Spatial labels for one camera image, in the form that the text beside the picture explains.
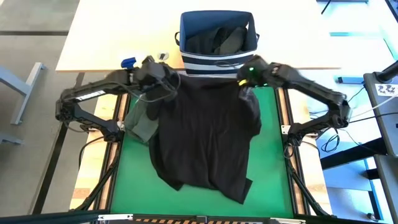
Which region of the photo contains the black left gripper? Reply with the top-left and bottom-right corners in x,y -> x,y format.
133,55 -> 180,94

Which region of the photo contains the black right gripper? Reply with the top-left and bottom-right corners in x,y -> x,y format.
236,55 -> 282,88

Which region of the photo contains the dark green garment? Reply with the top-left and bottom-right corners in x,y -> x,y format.
124,93 -> 160,144

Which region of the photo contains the black garment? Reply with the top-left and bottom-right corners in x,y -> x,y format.
148,74 -> 262,205

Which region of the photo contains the navy white striped laundry bin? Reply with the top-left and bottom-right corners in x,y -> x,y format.
174,10 -> 261,79

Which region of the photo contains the clear spray bottle blue trigger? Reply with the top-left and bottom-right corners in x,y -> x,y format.
120,57 -> 138,70

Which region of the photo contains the charcoal garment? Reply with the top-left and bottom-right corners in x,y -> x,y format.
186,26 -> 249,56

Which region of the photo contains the light wooden desk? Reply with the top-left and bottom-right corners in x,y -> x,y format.
55,0 -> 341,73

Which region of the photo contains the white printed paper tag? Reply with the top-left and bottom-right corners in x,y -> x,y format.
375,83 -> 398,96

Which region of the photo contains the black pole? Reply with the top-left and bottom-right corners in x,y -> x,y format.
374,60 -> 398,83

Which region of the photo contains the grey equipment cart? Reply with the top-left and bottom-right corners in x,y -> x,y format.
363,70 -> 398,158

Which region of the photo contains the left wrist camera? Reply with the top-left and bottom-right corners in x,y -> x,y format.
145,91 -> 162,121

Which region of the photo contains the black floor cable coil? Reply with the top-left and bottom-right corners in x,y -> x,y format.
320,126 -> 342,154

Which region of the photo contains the black table frame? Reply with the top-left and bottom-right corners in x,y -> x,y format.
93,75 -> 335,224

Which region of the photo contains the grey metal desk frame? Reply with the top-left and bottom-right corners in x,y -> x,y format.
0,61 -> 44,146

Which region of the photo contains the white cable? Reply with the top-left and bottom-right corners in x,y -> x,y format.
349,93 -> 398,119

